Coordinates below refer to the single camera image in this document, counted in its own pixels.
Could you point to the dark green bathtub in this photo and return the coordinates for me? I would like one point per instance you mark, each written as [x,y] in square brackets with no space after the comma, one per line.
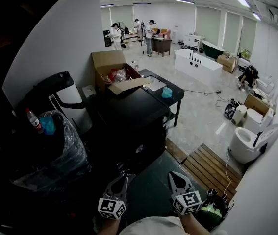
[212,50]

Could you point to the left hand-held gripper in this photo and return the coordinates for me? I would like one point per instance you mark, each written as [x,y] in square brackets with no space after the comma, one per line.
[109,205]

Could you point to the pink sofa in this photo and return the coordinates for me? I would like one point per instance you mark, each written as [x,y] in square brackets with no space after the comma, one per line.
[165,34]

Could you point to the white smart toilet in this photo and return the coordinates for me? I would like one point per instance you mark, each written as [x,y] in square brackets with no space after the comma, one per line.
[241,146]

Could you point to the plain white toilet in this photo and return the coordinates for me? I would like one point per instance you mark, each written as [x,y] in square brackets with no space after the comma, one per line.
[251,121]

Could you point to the black sink table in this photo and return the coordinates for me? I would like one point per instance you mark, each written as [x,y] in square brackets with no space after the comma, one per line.
[175,92]

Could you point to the white vanity cabinet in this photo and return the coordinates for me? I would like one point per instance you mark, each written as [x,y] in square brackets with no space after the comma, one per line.
[192,40]

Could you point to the steel sink basin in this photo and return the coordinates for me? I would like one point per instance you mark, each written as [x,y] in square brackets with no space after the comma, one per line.
[154,83]

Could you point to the closed cardboard box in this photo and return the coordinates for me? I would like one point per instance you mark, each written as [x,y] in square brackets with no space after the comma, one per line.
[227,62]

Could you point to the red label water bottle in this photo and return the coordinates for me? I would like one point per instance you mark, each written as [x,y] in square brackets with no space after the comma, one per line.
[34,121]

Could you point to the person's left forearm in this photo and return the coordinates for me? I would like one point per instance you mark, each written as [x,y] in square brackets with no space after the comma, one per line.
[110,227]

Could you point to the brown wooden board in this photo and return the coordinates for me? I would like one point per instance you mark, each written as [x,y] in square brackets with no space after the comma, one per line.
[175,150]

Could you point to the red plastic item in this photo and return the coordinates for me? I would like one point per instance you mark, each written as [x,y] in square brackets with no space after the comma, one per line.
[111,75]

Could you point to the black white appliance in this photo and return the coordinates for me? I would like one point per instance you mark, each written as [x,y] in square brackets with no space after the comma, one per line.
[68,92]

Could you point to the brown wooden desk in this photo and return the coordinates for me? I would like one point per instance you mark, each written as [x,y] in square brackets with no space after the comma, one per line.
[162,45]

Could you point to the black standing fan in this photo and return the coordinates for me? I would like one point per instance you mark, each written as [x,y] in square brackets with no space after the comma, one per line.
[124,27]

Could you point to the tall open cardboard box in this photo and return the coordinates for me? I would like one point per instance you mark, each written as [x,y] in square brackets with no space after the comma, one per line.
[256,103]

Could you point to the plastic-wrapped black appliance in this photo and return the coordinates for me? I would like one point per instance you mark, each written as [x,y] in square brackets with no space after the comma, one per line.
[55,155]

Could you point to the black cabinet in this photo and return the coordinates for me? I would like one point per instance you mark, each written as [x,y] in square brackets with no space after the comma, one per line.
[107,39]

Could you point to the small white box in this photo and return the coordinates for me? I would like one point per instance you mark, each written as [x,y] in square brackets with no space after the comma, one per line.
[89,90]

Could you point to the white water dispenser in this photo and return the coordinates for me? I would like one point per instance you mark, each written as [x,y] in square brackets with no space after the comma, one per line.
[175,35]

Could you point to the grey window blind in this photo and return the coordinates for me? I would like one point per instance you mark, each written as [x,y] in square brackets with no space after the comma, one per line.
[121,16]
[231,30]
[248,33]
[208,24]

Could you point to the person's right forearm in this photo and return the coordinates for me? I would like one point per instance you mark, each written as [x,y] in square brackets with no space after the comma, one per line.
[194,221]

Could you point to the wooden slat platform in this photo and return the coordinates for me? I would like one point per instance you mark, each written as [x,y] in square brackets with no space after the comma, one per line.
[207,165]

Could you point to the person's white shirt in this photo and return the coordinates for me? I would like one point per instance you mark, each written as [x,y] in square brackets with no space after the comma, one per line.
[158,226]

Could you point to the dark grey washing machine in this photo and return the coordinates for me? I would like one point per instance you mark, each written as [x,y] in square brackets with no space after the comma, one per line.
[129,111]

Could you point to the large open cardboard box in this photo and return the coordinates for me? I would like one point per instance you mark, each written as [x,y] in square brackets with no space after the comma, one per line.
[109,60]

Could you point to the white bathtub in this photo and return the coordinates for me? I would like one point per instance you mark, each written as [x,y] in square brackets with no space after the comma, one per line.
[197,67]

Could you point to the small white bin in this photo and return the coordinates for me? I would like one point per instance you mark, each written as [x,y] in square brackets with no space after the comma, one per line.
[239,114]

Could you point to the black round device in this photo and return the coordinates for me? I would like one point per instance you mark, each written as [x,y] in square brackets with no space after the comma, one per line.
[229,110]

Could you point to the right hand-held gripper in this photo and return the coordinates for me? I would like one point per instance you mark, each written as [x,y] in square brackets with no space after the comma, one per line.
[189,199]

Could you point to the clear plastic packaging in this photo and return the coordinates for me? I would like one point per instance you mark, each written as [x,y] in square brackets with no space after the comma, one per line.
[124,73]

